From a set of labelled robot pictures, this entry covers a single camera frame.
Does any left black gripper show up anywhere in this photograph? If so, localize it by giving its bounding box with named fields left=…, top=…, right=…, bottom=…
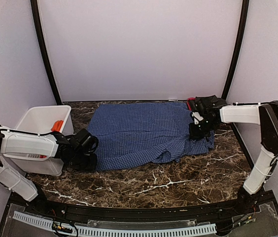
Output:
left=70, top=150, right=97, bottom=171

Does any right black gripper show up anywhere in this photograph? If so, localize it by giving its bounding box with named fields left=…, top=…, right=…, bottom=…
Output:
left=189, top=118, right=217, bottom=139

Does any blue checked shirt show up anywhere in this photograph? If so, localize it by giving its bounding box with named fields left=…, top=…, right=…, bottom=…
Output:
left=87, top=102, right=214, bottom=171

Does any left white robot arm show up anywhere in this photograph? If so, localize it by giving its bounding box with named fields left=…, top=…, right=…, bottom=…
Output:
left=0, top=125, right=99, bottom=215

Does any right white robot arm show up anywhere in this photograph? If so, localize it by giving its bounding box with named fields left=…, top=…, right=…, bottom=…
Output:
left=187, top=96, right=278, bottom=195

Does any white plastic laundry basket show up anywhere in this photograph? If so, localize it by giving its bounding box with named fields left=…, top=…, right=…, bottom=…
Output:
left=3, top=105, right=73, bottom=176

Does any red folded garment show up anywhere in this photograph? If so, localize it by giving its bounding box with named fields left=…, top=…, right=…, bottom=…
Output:
left=187, top=97, right=196, bottom=111

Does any orange garment in basket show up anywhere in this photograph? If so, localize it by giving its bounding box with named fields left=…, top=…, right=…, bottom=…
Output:
left=51, top=120, right=64, bottom=132

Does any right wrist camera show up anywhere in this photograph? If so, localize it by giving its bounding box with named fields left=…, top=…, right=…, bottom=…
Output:
left=191, top=101, right=216, bottom=124

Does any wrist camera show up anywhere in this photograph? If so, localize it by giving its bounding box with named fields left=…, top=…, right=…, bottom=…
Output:
left=191, top=101, right=216, bottom=124
left=69, top=128, right=99, bottom=154

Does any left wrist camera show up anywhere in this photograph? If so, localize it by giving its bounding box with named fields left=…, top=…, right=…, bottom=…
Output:
left=69, top=128, right=99, bottom=154

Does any left black frame post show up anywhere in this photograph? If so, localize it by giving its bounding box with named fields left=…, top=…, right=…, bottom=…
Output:
left=30, top=0, right=63, bottom=105

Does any black frame post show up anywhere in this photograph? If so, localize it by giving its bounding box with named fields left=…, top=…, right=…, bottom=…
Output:
left=221, top=0, right=249, bottom=100
left=30, top=0, right=63, bottom=105

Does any white slotted cable duct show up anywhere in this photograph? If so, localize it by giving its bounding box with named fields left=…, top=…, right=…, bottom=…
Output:
left=12, top=211, right=217, bottom=237

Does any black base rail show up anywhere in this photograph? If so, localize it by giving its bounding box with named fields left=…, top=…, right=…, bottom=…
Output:
left=8, top=191, right=278, bottom=230

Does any right black frame post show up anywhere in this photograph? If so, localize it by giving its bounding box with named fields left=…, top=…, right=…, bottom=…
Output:
left=221, top=0, right=249, bottom=100

